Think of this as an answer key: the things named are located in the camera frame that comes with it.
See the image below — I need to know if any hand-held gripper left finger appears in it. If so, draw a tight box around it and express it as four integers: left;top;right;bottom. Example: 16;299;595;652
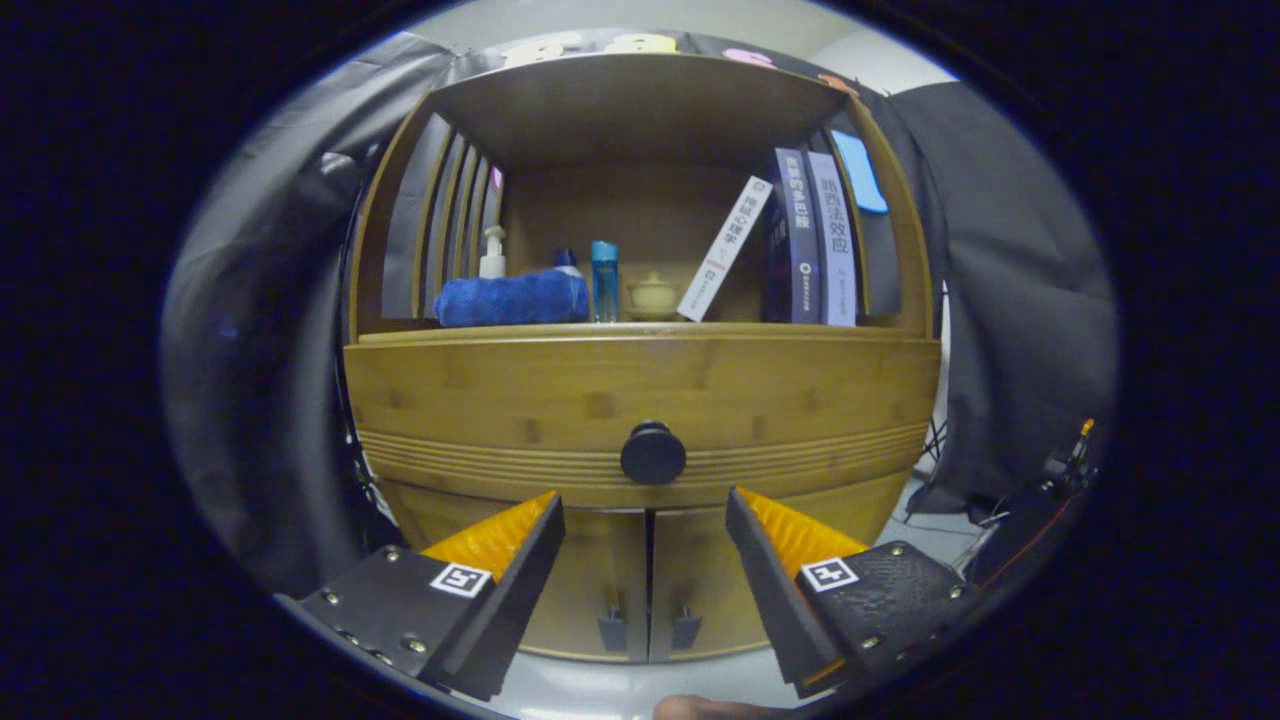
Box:
275;490;567;703

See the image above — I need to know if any black backdrop cloth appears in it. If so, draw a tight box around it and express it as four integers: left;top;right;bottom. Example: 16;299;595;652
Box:
160;28;1119;601

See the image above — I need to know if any dark blue book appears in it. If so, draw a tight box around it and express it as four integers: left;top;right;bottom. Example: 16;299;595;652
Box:
762;148;823;325

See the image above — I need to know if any red cable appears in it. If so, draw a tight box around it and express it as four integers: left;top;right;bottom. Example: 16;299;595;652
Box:
985;495;1076;576

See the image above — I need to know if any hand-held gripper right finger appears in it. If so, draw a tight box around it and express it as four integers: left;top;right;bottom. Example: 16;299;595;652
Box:
725;486;986;699

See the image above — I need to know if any lavender book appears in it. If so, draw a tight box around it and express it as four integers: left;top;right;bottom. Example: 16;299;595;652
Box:
806;151;858;327

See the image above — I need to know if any rolled blue towel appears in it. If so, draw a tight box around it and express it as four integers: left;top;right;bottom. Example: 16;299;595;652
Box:
433;269;591;329

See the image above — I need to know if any wooden drawer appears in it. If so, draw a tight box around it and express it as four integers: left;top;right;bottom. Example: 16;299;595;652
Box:
343;335;943;509

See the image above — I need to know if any black and orange device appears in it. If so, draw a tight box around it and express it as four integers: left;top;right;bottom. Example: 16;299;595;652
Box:
1040;418;1096;491

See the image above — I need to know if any black side table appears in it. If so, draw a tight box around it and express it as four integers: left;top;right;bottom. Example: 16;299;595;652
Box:
965;480;1086;586

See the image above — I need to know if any wooden cabinet door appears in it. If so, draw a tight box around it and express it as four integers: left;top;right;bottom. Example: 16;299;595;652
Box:
648;470;916;661
385;480;651;663

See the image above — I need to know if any clear blue bottle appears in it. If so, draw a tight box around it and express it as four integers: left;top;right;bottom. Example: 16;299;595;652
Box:
591;240;620;324

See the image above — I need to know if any beige lidded teacup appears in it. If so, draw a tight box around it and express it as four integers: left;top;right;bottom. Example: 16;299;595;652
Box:
628;272;681;321

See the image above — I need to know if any black drawer knob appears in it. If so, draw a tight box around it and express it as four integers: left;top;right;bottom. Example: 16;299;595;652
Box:
620;421;688;487

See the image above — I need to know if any wooden cabinet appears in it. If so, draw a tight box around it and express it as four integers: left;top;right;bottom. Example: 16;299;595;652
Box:
340;52;943;663

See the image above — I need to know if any black light stand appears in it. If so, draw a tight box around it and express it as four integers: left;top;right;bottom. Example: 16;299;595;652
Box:
915;415;951;481

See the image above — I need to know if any white book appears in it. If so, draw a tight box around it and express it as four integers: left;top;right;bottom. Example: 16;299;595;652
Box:
677;176;775;323

